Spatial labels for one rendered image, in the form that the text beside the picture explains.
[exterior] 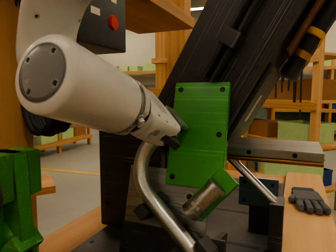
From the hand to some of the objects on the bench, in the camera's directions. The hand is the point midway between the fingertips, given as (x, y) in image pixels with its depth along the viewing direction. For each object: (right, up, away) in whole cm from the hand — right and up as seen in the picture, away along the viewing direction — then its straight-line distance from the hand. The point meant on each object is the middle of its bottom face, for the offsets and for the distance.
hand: (167, 124), depth 57 cm
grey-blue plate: (+23, -27, +18) cm, 40 cm away
